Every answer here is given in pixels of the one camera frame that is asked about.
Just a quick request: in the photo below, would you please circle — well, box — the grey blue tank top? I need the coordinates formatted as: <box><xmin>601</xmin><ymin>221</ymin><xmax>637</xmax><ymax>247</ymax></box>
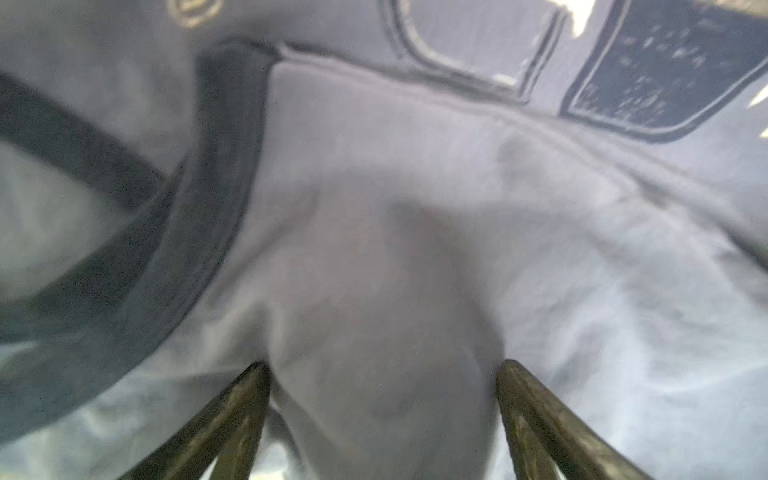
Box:
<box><xmin>1</xmin><ymin>1</ymin><xmax>767</xmax><ymax>479</ymax></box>

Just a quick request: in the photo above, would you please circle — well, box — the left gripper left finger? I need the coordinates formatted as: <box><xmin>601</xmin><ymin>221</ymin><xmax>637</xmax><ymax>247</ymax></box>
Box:
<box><xmin>122</xmin><ymin>362</ymin><xmax>270</xmax><ymax>479</ymax></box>

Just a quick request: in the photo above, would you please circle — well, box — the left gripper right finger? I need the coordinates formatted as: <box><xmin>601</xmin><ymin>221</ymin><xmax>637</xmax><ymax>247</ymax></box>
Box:
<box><xmin>496</xmin><ymin>359</ymin><xmax>649</xmax><ymax>479</ymax></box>

